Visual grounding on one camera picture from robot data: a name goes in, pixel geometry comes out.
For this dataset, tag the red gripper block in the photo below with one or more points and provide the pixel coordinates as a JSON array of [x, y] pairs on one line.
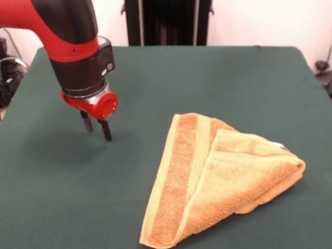
[[101, 105]]

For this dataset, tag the tan terry towel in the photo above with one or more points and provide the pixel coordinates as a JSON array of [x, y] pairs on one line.
[[220, 181]]

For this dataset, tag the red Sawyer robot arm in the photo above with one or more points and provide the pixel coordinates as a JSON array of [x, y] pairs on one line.
[[67, 39]]

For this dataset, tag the dark green table cloth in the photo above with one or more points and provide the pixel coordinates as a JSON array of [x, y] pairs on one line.
[[77, 181]]

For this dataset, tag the dark stand base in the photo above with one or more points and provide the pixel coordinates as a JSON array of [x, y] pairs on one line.
[[321, 65], [10, 83]]

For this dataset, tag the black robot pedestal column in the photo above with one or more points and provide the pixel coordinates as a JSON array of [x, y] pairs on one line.
[[168, 23]]

